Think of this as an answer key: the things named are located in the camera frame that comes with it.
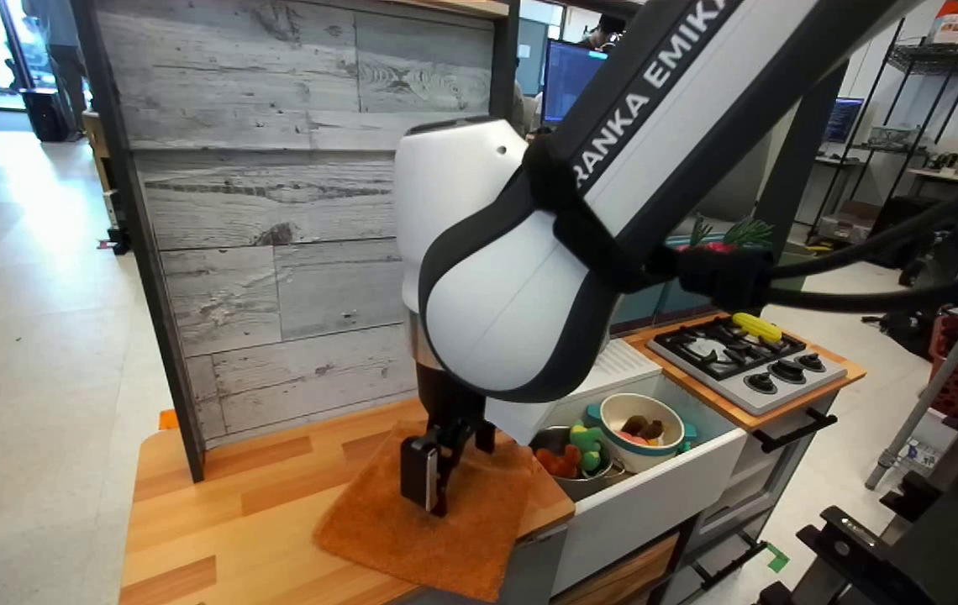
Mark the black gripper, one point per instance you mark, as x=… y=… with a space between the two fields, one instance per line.
x=449 y=408

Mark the orange plush toy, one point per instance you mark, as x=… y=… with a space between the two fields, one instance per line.
x=554 y=463

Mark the yellow-green toy fruit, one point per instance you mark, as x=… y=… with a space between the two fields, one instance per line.
x=584 y=446

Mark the brown monkey plush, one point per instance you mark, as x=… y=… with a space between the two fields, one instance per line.
x=632 y=428

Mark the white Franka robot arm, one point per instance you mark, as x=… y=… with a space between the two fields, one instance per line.
x=498 y=289

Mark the black stove knob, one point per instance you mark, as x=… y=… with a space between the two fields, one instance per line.
x=761 y=381
x=813 y=362
x=788 y=372

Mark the grey toy stove top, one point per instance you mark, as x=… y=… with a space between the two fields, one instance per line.
x=781 y=393

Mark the stainless steel bowl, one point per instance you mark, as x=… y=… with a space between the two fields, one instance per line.
x=548 y=438

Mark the green bowl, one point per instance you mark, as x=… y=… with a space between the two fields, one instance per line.
x=639 y=406

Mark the white toy sink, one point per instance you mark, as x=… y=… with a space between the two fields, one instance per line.
x=658 y=505

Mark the teal planter box with plants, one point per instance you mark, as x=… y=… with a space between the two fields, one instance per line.
x=666 y=305

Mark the yellow corn toy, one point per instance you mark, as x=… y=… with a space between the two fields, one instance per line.
x=758 y=330

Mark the computer monitor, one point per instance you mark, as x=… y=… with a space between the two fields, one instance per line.
x=565 y=80

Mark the black cart base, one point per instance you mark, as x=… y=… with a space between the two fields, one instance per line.
x=903 y=548

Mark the grey metal stand leg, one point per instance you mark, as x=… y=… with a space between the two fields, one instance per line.
x=926 y=398

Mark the black metal shelving rack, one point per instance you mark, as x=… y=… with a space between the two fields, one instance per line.
x=891 y=111

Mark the black metal frame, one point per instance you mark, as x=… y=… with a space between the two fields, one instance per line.
x=152 y=281

